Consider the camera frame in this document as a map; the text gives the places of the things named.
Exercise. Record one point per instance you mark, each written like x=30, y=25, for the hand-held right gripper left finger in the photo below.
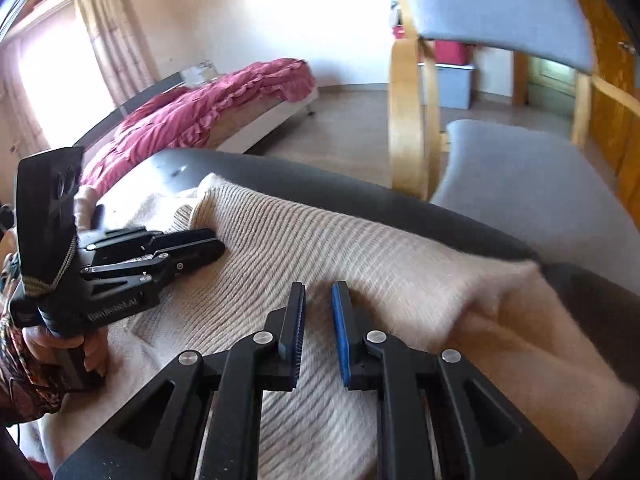
x=295, y=335

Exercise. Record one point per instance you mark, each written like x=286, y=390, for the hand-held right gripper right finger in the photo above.
x=341, y=340

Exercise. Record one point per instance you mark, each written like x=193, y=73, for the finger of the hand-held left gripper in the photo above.
x=165, y=239
x=175, y=265

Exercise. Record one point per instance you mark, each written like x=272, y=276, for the beige knit sweater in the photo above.
x=350, y=245

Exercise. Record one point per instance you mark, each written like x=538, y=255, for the person's left hand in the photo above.
x=40, y=342

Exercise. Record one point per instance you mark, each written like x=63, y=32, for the pink folded sweater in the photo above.
x=86, y=205

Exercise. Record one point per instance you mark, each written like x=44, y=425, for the red ruffled quilt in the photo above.
x=200, y=110

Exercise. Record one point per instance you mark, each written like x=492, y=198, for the bed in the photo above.
x=270, y=125

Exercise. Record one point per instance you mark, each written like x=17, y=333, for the tissue box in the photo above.
x=197, y=74

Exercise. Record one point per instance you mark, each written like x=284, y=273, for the beige curtain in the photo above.
x=115, y=50

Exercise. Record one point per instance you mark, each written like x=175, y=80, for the blue plastic storage box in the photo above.
x=455, y=85

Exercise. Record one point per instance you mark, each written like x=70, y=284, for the red storage bag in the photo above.
x=450, y=52

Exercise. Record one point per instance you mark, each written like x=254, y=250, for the grey wooden armchair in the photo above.
x=500, y=5

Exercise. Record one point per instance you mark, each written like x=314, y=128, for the wooden door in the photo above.
x=607, y=35

